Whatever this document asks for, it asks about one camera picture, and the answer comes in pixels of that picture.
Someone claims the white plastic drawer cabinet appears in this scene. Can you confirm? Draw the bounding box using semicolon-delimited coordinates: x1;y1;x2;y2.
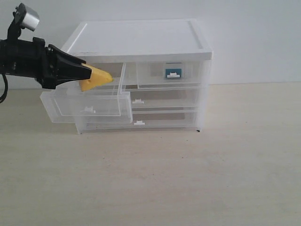
60;19;214;135

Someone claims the teal bottle with white cap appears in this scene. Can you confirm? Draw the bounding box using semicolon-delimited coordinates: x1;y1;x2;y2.
163;62;192;80

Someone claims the clear middle wide drawer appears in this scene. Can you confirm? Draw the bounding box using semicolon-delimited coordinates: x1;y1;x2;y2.
130;89;201;108

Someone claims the clear wide drawer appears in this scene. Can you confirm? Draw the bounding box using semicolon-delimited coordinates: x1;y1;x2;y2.
130;89;201;108
84;112;202;131

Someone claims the yellow cheese wedge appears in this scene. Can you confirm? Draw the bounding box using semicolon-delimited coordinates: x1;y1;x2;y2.
79;64;114;91

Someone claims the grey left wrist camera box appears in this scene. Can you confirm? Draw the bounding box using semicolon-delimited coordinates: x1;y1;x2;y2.
14;3;40;32

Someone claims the clear bottom wide drawer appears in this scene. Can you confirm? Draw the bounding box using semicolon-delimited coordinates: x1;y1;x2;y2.
84;112;202;131

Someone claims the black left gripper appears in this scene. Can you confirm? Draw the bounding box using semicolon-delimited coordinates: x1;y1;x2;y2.
0;37;92;89

